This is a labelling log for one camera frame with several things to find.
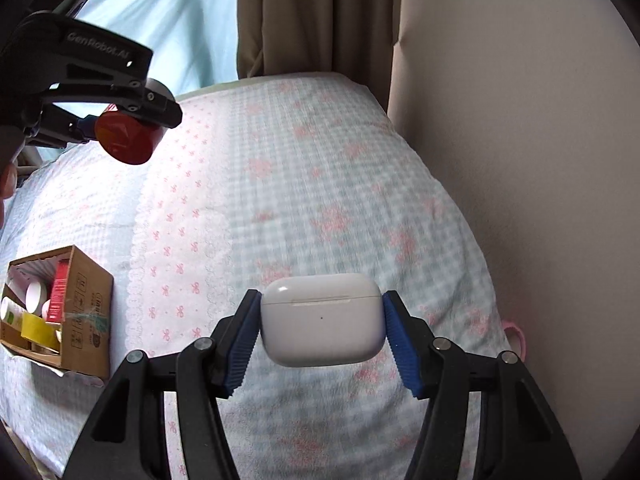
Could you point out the yellow packing tape roll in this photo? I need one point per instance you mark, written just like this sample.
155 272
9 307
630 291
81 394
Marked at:
37 331

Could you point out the white round jar lid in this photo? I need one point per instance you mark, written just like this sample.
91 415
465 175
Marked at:
12 313

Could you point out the white vitamin bottle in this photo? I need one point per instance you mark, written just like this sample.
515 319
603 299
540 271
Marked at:
36 296

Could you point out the white earbuds case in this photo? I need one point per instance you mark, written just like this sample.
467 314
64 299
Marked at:
322 320

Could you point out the patterned quilt bedspread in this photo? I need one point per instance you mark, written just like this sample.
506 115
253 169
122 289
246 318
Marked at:
282 177

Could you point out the brown cardboard box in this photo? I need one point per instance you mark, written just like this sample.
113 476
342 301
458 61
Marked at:
86 329

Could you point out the light blue curtain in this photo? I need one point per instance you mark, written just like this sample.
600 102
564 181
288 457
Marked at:
194 42

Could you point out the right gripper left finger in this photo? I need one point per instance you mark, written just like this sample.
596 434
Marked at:
126 433

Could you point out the beige brown curtain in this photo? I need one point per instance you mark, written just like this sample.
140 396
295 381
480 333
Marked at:
354 38

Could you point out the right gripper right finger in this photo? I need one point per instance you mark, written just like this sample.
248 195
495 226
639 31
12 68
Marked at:
518 436

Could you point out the red silver small jar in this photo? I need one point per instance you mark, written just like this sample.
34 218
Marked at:
127 139

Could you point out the red white carton box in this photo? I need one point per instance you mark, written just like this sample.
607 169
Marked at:
55 312

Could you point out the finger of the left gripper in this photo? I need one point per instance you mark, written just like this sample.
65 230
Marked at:
151 101
56 128

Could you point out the person's hand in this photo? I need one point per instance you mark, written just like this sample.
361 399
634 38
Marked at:
8 183

